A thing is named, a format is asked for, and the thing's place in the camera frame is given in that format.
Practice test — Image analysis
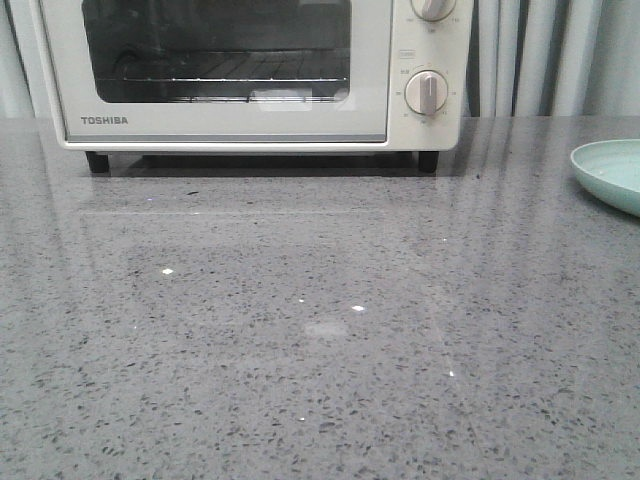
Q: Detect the lower oven control knob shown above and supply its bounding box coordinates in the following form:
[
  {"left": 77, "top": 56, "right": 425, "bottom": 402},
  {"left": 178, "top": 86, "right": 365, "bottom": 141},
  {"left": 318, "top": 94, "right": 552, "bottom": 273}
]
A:
[{"left": 405, "top": 70, "right": 448, "bottom": 116}]

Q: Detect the white Toshiba toaster oven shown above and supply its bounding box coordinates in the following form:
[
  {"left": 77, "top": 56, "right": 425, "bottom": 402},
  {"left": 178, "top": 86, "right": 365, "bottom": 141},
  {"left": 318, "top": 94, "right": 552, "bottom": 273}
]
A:
[{"left": 30, "top": 1, "right": 474, "bottom": 173}]

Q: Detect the upper oven control knob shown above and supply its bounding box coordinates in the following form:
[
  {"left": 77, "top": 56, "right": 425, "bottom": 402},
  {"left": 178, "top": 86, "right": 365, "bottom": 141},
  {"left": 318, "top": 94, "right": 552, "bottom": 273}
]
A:
[{"left": 411, "top": 0, "right": 456, "bottom": 22}]

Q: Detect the light green plate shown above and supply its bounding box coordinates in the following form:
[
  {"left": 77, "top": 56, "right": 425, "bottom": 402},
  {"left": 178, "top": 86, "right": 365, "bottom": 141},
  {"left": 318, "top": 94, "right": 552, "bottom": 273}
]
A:
[{"left": 570, "top": 139, "right": 639, "bottom": 217}]

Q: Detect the glass oven door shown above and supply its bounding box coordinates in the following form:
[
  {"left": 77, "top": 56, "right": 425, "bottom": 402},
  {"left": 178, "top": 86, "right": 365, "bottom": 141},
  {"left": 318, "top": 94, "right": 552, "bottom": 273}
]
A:
[{"left": 35, "top": 1, "right": 392, "bottom": 143}]

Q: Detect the oven control knob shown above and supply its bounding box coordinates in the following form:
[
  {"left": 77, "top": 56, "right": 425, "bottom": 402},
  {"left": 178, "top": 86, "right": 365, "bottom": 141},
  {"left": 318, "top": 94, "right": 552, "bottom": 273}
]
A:
[
  {"left": 405, "top": 70, "right": 448, "bottom": 116},
  {"left": 411, "top": 0, "right": 456, "bottom": 22}
]

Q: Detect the metal oven wire rack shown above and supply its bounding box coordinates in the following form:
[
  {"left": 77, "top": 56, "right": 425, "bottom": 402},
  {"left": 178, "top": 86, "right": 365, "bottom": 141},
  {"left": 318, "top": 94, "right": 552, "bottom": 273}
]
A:
[{"left": 95, "top": 49, "right": 350, "bottom": 103}]

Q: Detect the grey striped curtain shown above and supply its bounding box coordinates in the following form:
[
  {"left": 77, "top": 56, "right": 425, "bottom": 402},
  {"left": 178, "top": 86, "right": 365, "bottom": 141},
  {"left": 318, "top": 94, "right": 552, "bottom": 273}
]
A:
[{"left": 1, "top": 1, "right": 639, "bottom": 118}]

